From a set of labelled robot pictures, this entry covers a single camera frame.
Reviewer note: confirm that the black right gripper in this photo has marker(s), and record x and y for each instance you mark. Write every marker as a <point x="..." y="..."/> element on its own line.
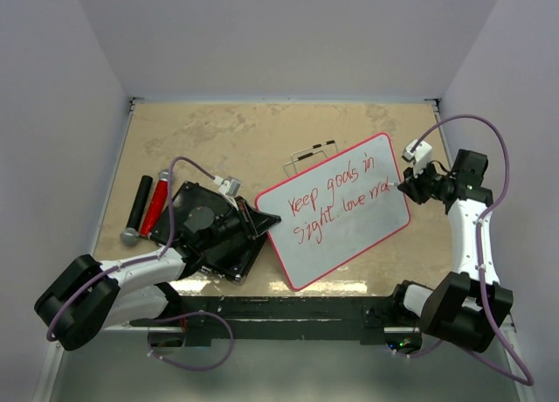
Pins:
<point x="414" y="190"/>

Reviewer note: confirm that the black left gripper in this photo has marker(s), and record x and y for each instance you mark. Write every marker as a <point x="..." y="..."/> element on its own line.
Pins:
<point x="253" y="223"/>

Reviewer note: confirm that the pink framed whiteboard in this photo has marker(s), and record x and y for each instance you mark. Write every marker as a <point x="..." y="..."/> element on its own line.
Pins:
<point x="335" y="210"/>

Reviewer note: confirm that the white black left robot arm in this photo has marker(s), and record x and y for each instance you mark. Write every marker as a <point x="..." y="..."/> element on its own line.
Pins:
<point x="91" y="295"/>

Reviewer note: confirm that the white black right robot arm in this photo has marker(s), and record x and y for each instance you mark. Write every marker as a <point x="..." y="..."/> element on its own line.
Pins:
<point x="462" y="308"/>

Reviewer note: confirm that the red microphone silver head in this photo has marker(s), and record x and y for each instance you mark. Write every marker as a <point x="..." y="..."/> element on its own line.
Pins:
<point x="152" y="212"/>

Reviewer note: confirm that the black microphone tube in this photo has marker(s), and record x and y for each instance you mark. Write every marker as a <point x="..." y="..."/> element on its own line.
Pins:
<point x="139" y="203"/>

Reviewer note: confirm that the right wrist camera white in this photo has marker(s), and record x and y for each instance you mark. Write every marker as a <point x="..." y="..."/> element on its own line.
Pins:
<point x="418" y="155"/>

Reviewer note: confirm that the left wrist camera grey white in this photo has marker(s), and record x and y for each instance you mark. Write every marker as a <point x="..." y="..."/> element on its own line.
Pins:
<point x="227" y="187"/>

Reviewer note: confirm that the wire whiteboard stand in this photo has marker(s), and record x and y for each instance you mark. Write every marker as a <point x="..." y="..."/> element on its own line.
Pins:
<point x="325" y="149"/>

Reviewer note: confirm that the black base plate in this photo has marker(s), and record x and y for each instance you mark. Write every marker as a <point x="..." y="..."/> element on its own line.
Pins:
<point x="197" y="321"/>

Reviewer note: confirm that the aluminium frame rail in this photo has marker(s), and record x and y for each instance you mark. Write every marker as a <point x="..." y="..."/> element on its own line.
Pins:
<point x="53" y="371"/>

